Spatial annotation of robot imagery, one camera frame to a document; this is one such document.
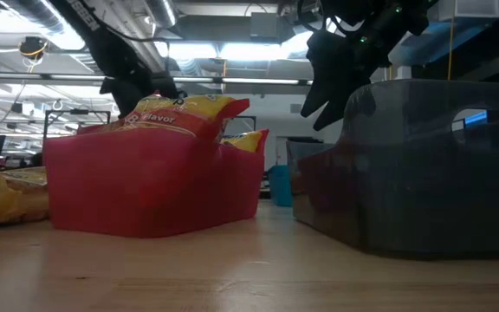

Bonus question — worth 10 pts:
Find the teal plastic bin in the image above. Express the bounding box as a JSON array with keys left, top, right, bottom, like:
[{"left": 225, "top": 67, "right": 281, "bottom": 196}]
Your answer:
[{"left": 268, "top": 163, "right": 294, "bottom": 208}]

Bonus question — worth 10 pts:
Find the long horizontal light bar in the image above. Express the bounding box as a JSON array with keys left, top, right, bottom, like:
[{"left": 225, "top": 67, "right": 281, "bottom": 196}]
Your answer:
[{"left": 0, "top": 71, "right": 315, "bottom": 87}]

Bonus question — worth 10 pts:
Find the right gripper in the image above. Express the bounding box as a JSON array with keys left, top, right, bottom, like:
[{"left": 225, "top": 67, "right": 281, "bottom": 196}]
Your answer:
[{"left": 299, "top": 28, "right": 392, "bottom": 133}]

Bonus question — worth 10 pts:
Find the yellow hanging cord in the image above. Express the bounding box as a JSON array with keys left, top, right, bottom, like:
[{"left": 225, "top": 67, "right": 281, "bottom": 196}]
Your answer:
[{"left": 447, "top": 12, "right": 455, "bottom": 81}]

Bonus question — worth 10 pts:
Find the red Maruchan noodle pack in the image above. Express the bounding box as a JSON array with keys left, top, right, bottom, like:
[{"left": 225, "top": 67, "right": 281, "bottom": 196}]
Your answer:
[
  {"left": 77, "top": 93, "right": 251, "bottom": 144},
  {"left": 220, "top": 128, "right": 270, "bottom": 154}
]

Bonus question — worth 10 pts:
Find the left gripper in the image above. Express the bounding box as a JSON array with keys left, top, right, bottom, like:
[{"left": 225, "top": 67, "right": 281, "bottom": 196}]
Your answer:
[{"left": 99, "top": 64, "right": 182, "bottom": 120}]

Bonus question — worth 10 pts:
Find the dark grey plastic bin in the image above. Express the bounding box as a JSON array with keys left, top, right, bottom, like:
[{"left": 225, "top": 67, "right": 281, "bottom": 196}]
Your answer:
[{"left": 285, "top": 78, "right": 499, "bottom": 262}]

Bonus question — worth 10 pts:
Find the black background gantry frame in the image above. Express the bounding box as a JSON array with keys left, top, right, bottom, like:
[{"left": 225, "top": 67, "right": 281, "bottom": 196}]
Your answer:
[
  {"left": 231, "top": 114, "right": 258, "bottom": 133},
  {"left": 42, "top": 108, "right": 113, "bottom": 142}
]

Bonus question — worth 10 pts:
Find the red plastic bin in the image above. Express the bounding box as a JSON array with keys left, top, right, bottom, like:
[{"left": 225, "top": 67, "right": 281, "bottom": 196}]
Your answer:
[{"left": 42, "top": 127, "right": 265, "bottom": 239}]

